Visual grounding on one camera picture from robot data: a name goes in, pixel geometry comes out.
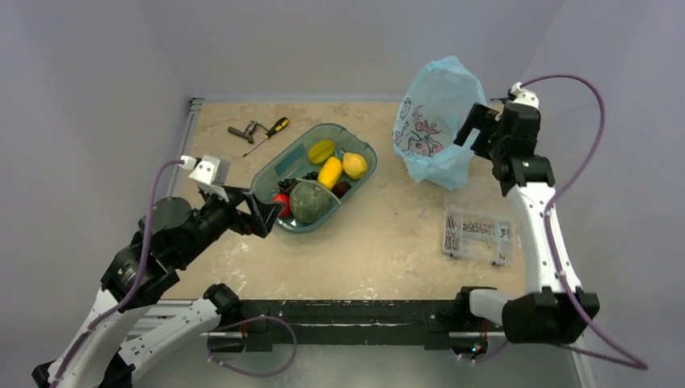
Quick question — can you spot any green fake melon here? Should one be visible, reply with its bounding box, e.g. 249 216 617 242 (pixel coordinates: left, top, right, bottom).
289 180 341 224

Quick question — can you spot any light blue plastic bag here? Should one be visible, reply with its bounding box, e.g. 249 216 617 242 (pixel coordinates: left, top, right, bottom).
392 56 486 190

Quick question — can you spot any yellow fake mango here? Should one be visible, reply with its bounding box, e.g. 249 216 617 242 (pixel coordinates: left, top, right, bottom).
317 156 343 190

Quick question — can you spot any dark red fake fruit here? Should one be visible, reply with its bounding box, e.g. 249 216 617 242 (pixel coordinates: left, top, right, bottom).
331 181 351 199

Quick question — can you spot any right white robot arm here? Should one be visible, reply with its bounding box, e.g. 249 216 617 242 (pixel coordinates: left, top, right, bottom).
454 103 600 345

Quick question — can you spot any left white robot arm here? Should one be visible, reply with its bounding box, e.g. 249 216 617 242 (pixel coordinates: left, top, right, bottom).
32 186 284 387

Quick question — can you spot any red fake apple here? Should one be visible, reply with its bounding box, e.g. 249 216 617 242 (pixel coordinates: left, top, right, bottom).
271 193 293 218

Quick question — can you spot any dark fake grape bunch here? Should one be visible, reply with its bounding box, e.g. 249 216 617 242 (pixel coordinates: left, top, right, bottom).
278 171 318 195

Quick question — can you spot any yellow fake starfruit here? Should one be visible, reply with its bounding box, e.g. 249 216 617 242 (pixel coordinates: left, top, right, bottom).
308 140 336 165

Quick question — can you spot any yellow fake lemon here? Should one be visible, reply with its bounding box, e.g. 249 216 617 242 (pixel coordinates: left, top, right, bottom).
342 153 368 180

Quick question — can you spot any teal plastic tray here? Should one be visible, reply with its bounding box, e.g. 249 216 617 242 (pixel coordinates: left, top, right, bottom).
250 123 377 234

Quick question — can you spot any grey metal tool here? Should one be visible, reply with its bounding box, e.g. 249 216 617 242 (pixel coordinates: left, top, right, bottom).
227 120 266 145

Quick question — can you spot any yellow black screwdriver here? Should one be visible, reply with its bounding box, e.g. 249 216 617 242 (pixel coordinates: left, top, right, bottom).
242 116 290 158

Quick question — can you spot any clear plastic screw box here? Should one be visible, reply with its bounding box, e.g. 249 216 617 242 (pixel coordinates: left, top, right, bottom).
441 207 518 267

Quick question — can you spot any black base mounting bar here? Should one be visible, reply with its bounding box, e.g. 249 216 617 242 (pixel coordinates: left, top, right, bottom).
208 300 492 356

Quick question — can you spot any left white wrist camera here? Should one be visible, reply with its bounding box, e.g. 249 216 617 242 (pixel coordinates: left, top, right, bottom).
180 154 230 202

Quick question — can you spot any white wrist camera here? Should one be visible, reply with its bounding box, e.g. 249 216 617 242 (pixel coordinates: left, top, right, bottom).
507 82 540 109
180 154 230 202

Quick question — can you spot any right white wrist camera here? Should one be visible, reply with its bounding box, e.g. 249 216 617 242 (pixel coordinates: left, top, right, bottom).
507 82 540 109

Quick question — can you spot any aluminium frame rail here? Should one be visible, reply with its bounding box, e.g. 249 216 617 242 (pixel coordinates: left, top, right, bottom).
110 98 205 337

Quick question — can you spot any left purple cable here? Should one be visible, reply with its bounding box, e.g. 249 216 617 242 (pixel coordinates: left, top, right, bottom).
48 159 299 388

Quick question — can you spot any purple cable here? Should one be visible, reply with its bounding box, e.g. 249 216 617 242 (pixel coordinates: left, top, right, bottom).
457 74 649 372
48 159 299 388

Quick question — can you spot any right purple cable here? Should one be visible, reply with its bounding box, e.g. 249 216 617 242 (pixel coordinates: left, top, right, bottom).
457 74 649 372

